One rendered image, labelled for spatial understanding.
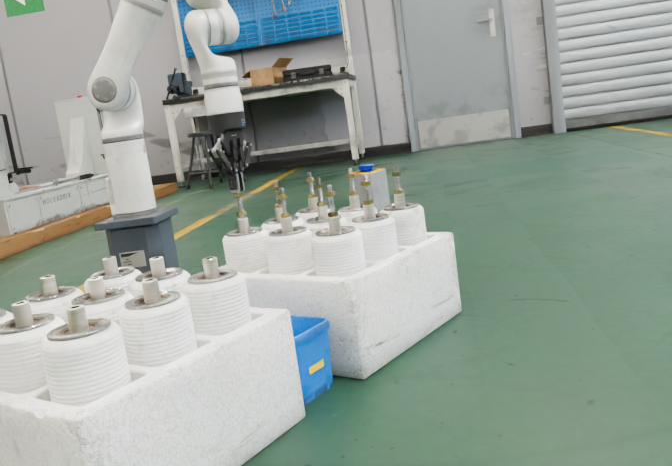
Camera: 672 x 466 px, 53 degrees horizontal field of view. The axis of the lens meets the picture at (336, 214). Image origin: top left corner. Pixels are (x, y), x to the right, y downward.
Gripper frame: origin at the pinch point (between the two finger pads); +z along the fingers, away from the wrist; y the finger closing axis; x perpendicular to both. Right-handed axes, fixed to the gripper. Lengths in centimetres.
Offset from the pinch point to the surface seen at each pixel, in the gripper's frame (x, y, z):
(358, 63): 162, 479, -51
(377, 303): -30.7, -7.3, 23.6
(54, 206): 231, 164, 21
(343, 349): -25.6, -13.4, 30.1
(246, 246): -2.6, -4.0, 12.6
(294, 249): -14.7, -6.3, 13.1
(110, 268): 6.5, -32.1, 9.3
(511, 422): -57, -26, 35
